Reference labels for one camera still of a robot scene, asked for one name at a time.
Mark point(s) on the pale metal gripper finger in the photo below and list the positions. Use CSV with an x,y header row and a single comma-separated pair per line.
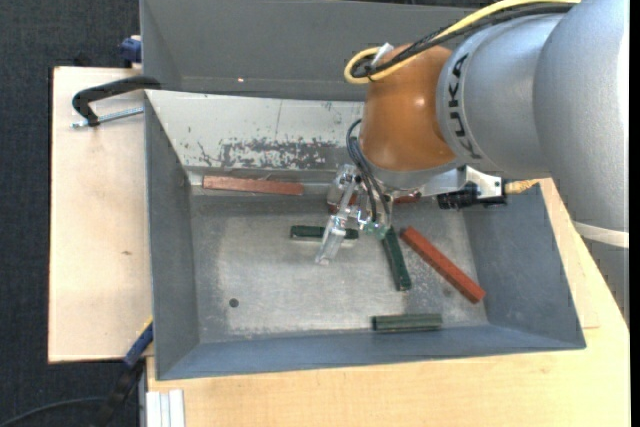
x,y
338,242
324,249

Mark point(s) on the dark green flat block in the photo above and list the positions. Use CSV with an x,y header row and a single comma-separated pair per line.
x,y
305,232
398,265
407,322

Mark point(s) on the red-brown flat block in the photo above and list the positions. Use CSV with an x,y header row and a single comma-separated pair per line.
x,y
442,265
252,185
406,198

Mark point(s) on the grey metal bin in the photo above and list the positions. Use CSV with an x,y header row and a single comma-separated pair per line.
x,y
280,285

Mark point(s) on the pale wood flat board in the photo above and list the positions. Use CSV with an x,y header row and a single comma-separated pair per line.
x,y
97,225

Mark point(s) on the black cylinder on white bracket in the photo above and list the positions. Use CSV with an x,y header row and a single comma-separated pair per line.
x,y
462,199

